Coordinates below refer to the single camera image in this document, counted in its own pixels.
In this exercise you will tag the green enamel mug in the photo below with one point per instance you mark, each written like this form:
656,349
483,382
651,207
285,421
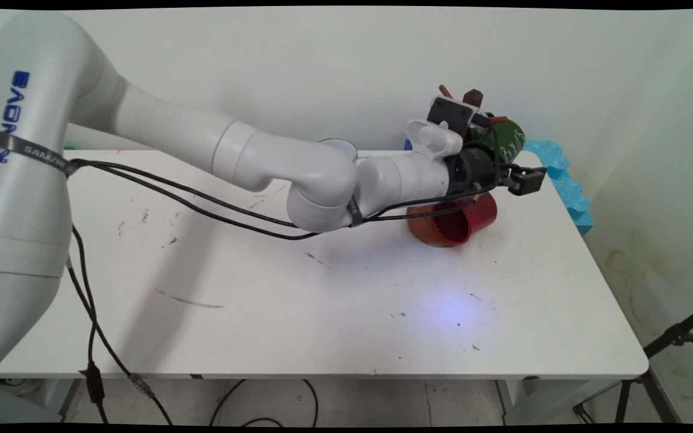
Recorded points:
506,141

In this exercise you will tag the white table leg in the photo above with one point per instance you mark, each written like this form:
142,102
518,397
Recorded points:
58,394

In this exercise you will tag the white enamel mug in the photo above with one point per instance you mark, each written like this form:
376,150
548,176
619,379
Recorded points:
340,147

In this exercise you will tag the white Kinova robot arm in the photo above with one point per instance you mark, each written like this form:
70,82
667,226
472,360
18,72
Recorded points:
172,129

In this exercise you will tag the light blue foam mat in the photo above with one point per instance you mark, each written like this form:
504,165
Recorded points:
566,180

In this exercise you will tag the wrist camera box with bracket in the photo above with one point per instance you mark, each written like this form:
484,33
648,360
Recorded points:
452,114

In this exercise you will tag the red enamel mug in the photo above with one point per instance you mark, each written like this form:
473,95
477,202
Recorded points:
473,219

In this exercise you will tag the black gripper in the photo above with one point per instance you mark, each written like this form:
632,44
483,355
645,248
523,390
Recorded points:
473,171

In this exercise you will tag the brown wooden mug tree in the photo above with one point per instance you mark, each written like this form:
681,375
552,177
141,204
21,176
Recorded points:
425,225

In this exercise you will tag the black tripod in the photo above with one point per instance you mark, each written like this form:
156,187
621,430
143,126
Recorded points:
662,361

